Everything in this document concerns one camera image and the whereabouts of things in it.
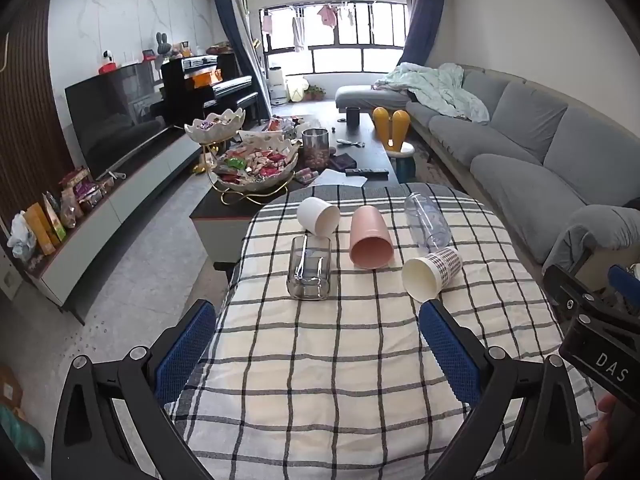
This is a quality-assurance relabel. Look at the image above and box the white tiered snack bowl stand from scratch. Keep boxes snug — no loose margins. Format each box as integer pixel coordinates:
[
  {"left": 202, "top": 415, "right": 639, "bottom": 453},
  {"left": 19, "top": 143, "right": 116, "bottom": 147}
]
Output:
[{"left": 184, "top": 109, "right": 303, "bottom": 207}]

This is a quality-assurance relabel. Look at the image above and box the white paper sheet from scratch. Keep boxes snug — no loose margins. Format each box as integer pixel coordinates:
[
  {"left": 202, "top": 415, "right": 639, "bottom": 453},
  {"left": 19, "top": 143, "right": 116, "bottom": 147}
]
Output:
[{"left": 314, "top": 168, "right": 368, "bottom": 190}]

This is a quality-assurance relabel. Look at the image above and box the pale green blanket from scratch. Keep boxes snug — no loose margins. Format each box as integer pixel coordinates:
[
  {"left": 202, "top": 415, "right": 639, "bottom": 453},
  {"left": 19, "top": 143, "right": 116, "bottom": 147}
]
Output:
[{"left": 371, "top": 62, "right": 492, "bottom": 125}]

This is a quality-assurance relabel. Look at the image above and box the person's right hand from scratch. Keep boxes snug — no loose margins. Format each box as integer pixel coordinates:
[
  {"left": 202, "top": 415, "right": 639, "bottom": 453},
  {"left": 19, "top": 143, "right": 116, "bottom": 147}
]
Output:
[{"left": 584, "top": 392, "right": 640, "bottom": 480}]

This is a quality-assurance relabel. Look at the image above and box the flat screen television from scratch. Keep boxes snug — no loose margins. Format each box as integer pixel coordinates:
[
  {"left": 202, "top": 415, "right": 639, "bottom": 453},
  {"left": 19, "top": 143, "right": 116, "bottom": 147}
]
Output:
[{"left": 64, "top": 62, "right": 170, "bottom": 179}]

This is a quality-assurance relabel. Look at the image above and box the grey television cabinet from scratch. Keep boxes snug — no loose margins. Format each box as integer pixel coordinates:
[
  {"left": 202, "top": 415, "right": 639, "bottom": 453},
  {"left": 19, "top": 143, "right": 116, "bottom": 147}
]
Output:
[{"left": 27, "top": 127, "right": 213, "bottom": 323}]

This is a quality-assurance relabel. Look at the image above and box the black upright piano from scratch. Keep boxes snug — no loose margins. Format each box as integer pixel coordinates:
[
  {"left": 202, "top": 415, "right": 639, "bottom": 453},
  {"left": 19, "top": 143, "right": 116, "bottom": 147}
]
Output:
[{"left": 150, "top": 51, "right": 262, "bottom": 128}]

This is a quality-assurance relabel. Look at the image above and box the checked pattern paper cup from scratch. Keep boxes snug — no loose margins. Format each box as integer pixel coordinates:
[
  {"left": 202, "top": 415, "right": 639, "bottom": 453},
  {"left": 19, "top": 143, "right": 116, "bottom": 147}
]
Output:
[{"left": 401, "top": 246, "right": 463, "bottom": 304}]

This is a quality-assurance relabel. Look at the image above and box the white air purifier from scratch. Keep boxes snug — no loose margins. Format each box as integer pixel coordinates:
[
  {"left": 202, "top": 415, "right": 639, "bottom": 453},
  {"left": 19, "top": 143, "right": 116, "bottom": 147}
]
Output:
[{"left": 268, "top": 66, "right": 287, "bottom": 107}]

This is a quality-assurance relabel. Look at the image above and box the white plastic bag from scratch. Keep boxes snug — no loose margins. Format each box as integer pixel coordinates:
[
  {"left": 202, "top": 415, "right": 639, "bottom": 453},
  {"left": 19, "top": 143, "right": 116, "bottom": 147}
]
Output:
[{"left": 6, "top": 212, "right": 39, "bottom": 262}]

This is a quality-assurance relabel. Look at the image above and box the glass jar of nuts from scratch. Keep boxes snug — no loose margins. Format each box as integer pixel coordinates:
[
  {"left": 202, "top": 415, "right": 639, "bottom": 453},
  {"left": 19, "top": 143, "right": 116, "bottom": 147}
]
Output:
[{"left": 301, "top": 128, "right": 330, "bottom": 171}]

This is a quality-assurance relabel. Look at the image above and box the square clear glass cup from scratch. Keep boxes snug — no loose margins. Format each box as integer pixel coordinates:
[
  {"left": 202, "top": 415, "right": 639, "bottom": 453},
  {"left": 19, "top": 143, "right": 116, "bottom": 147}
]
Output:
[{"left": 285, "top": 234, "right": 334, "bottom": 301}]

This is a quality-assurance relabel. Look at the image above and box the grey sofa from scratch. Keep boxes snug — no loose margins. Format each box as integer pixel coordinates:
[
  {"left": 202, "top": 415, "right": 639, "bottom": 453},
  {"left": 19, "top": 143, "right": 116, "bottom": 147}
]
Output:
[{"left": 334, "top": 62, "right": 640, "bottom": 268}]

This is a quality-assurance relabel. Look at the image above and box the yellow rabbit ear stool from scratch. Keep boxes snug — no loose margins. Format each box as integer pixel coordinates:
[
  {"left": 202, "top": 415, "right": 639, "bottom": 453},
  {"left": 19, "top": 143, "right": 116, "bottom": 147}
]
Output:
[{"left": 372, "top": 105, "right": 416, "bottom": 159}]

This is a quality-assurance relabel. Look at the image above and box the white paper cup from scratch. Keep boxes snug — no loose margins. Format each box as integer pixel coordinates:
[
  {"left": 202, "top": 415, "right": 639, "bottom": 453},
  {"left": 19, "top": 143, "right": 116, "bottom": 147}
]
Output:
[{"left": 297, "top": 196, "right": 342, "bottom": 236}]

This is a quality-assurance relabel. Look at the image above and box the dark coffee table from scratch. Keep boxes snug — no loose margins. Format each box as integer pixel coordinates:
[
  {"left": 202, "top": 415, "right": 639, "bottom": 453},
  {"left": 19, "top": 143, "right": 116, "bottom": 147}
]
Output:
[{"left": 189, "top": 110, "right": 402, "bottom": 267}]

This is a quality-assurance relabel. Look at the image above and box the clear plastic cup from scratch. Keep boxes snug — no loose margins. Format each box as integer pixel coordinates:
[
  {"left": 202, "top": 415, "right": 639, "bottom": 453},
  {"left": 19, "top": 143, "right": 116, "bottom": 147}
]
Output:
[{"left": 403, "top": 192, "right": 453, "bottom": 253}]

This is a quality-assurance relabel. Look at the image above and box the cardboard box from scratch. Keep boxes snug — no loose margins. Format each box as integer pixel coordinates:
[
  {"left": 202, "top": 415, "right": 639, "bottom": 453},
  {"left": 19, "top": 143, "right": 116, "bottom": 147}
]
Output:
[{"left": 0, "top": 364, "right": 25, "bottom": 417}]

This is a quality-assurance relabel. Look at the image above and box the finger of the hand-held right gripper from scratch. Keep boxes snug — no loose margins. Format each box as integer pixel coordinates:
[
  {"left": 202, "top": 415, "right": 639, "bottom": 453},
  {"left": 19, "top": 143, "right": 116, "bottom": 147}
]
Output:
[
  {"left": 607, "top": 264, "right": 640, "bottom": 322},
  {"left": 543, "top": 263, "right": 612, "bottom": 322}
]

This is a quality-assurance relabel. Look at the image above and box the row of snack packets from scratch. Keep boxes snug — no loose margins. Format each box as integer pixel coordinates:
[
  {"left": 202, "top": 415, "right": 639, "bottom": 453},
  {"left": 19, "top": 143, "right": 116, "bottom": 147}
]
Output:
[{"left": 22, "top": 166, "right": 117, "bottom": 257}]

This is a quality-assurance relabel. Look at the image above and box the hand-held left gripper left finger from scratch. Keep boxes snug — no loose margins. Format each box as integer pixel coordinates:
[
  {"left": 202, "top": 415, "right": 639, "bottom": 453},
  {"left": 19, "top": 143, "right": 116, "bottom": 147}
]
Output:
[{"left": 50, "top": 299, "right": 221, "bottom": 480}]

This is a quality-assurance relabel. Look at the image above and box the blue curtain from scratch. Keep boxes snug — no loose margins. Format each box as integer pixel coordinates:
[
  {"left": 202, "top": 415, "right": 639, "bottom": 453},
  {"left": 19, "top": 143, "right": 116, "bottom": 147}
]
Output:
[
  {"left": 209, "top": 0, "right": 268, "bottom": 126},
  {"left": 400, "top": 0, "right": 447, "bottom": 67}
]

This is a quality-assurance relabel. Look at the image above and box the teal bag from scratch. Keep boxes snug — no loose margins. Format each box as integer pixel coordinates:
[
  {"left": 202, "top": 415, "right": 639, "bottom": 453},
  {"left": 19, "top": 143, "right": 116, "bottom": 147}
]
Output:
[{"left": 0, "top": 404, "right": 46, "bottom": 466}]

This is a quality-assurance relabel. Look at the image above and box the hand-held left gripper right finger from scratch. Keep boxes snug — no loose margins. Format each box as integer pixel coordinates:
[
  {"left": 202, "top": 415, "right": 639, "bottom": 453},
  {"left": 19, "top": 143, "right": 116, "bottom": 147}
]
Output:
[{"left": 419, "top": 299, "right": 586, "bottom": 480}]

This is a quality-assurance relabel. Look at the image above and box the pink plastic cup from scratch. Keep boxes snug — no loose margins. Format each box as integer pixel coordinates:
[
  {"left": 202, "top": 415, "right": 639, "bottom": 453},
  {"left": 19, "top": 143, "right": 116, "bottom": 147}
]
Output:
[{"left": 349, "top": 205, "right": 395, "bottom": 269}]

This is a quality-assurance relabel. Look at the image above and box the black white checked tablecloth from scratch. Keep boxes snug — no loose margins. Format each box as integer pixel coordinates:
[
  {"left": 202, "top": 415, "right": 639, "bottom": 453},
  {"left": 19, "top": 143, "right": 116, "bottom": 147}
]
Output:
[{"left": 164, "top": 182, "right": 601, "bottom": 480}]

